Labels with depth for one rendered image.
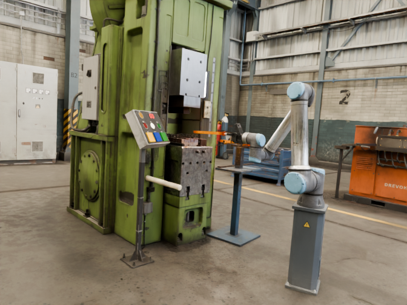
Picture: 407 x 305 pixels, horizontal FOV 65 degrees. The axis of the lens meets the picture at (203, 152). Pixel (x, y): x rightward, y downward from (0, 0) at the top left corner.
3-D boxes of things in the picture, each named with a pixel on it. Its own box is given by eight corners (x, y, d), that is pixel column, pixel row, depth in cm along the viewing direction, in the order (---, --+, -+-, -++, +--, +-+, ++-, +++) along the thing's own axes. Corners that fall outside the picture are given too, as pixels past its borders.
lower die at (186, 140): (197, 146, 298) (198, 137, 298) (181, 146, 285) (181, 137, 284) (170, 141, 329) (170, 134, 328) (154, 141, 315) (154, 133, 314)
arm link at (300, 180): (316, 193, 214) (315, 81, 213) (303, 196, 202) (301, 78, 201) (296, 191, 225) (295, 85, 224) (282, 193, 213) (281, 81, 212)
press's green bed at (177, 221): (206, 239, 313) (209, 192, 308) (176, 247, 287) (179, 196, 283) (171, 223, 353) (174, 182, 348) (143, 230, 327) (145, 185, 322)
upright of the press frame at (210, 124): (211, 228, 346) (226, 9, 324) (193, 233, 328) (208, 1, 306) (185, 217, 377) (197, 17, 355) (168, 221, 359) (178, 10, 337)
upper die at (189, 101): (200, 108, 295) (200, 97, 294) (183, 106, 281) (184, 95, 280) (172, 107, 325) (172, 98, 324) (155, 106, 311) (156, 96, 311)
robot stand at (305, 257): (320, 282, 238) (328, 204, 232) (316, 296, 219) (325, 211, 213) (290, 275, 248) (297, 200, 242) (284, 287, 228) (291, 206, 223)
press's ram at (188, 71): (211, 98, 304) (213, 56, 300) (179, 94, 277) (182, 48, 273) (182, 99, 334) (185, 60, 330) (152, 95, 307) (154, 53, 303)
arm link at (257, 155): (264, 163, 243) (266, 147, 242) (255, 164, 235) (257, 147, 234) (255, 161, 250) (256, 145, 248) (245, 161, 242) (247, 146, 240)
